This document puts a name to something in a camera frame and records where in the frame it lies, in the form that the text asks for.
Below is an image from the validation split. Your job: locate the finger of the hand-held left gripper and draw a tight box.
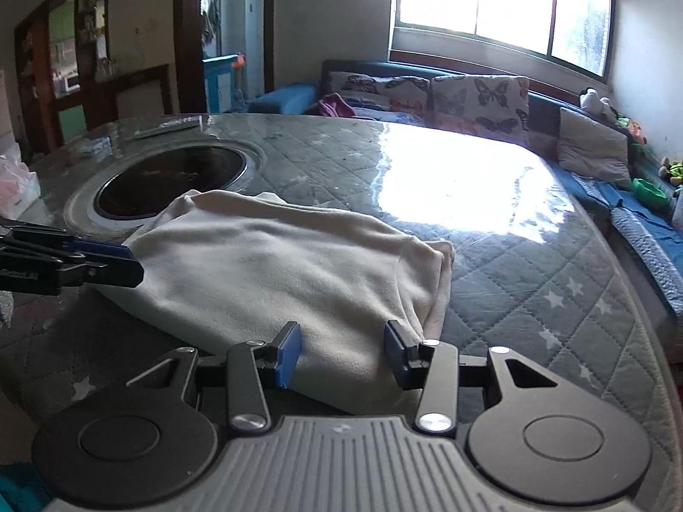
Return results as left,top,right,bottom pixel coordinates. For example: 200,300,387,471
0,225,134,266
0,248,145,295

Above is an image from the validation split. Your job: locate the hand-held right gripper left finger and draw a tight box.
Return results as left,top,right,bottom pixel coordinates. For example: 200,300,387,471
127,321,304,434

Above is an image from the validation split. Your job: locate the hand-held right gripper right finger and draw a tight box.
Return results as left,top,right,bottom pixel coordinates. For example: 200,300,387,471
384,320,558,434

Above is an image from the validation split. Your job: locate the cream sweatshirt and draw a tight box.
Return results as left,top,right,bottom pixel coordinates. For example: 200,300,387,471
93,189,455,417

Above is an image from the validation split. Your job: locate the round black induction cooktop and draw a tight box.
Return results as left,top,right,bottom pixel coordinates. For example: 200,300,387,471
64,139,268,242

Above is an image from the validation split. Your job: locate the clear plastic wrapper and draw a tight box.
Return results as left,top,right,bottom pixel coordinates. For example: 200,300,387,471
79,136,114,159

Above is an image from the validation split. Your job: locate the pink white plastic bag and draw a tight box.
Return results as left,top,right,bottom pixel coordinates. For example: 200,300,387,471
0,152,42,221

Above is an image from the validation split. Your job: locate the grey quilted star table cover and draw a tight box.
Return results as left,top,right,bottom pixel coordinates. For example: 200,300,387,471
0,112,680,492

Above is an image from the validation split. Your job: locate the flat grey strip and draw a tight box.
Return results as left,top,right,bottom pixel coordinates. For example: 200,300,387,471
133,116,202,140

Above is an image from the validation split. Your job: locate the dark wooden cabinet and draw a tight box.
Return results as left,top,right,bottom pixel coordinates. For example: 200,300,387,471
13,0,172,151

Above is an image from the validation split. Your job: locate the teal clothing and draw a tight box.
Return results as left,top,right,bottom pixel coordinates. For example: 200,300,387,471
0,463,50,512

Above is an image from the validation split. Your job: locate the pink cloth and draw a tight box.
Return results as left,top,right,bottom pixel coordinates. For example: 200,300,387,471
319,92,357,118

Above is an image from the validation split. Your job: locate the butterfly print pillow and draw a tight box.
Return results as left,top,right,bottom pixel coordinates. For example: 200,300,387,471
327,70,433,119
429,75,531,146

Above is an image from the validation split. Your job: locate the blue quilted sofa cover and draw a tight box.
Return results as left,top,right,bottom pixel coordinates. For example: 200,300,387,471
576,175,683,323

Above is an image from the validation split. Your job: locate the grey pillow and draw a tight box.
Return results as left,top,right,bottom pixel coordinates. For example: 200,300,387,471
555,108,633,189

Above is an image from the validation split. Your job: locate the green bowl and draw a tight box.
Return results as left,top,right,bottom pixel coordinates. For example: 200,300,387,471
631,177,674,210

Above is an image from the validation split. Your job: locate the white plush toy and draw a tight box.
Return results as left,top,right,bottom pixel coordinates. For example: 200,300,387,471
579,88,618,119

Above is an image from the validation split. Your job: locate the green plush toy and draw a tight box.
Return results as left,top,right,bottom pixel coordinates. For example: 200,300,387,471
659,156,683,186

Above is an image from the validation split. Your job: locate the window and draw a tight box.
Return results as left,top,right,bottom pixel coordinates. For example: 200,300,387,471
392,0,616,79

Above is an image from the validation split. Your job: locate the dark wooden door frame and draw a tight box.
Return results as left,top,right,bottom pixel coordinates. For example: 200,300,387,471
173,0,276,114

